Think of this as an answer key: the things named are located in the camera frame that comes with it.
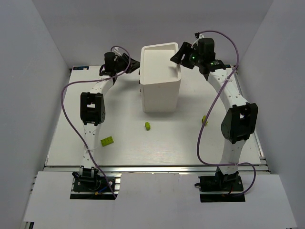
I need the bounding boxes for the lime small lego brick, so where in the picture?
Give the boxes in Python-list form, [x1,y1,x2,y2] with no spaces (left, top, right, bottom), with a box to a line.
[144,122,151,131]

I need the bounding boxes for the lime sloped lego brick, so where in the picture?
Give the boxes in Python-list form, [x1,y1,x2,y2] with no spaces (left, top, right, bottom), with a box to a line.
[202,115,208,126]

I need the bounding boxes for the lime long lego brick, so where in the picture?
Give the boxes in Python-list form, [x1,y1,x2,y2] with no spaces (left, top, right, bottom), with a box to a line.
[100,136,114,147]

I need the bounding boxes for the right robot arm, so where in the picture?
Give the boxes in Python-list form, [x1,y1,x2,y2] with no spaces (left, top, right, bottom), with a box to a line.
[170,38,258,179]

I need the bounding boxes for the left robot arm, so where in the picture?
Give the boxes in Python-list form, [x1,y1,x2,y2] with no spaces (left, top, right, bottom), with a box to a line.
[80,51,140,179]

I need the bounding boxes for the white drawer cabinet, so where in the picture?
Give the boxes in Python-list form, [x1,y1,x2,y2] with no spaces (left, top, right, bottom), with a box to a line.
[140,42,182,113]

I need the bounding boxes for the blue corner sticker left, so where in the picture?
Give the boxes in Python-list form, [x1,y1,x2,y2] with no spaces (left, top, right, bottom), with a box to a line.
[72,66,89,71]

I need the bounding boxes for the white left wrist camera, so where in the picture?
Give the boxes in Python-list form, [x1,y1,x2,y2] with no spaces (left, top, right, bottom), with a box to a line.
[113,47,121,56]

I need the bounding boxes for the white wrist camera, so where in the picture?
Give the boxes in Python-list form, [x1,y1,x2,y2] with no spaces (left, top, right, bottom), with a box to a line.
[192,32,205,47]
[113,47,121,56]

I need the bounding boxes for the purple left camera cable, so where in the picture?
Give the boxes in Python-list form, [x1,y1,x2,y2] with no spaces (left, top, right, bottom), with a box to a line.
[61,45,132,200]

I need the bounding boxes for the purple camera cable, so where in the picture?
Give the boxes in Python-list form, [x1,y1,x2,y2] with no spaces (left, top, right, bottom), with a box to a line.
[195,30,257,198]
[61,45,132,200]

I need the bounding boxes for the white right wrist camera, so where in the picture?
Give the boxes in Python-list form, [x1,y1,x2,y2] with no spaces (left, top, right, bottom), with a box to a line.
[192,32,205,47]

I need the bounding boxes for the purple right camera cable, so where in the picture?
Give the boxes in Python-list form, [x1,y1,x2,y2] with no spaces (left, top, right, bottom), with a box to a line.
[195,30,257,198]

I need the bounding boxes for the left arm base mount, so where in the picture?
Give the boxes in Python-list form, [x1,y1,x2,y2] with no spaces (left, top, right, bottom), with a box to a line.
[70,172,118,200]

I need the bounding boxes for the aluminium table front rail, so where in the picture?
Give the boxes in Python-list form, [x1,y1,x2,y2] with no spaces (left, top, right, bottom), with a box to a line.
[44,164,270,176]

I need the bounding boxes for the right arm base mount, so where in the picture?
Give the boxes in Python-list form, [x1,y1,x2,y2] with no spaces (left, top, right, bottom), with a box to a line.
[194,176,245,203]

